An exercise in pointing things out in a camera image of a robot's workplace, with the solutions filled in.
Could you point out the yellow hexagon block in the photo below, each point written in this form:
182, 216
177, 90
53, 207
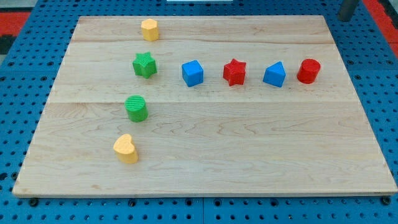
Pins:
150, 30

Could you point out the wooden board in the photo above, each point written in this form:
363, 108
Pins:
211, 139

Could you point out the blue cube block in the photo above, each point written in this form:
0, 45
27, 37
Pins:
192, 73

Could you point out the red star block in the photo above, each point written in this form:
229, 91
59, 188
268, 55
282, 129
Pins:
234, 72

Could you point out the green cylinder block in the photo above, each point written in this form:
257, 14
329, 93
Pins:
135, 106

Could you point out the green star block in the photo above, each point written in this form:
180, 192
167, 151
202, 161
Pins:
144, 65

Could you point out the yellow heart block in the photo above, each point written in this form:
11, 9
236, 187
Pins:
125, 149

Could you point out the blue triangle block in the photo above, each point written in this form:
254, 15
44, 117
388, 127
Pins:
275, 75

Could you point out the red cylinder block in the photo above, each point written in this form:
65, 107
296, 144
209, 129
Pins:
308, 71

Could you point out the grey metal post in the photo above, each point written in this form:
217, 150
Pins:
346, 10

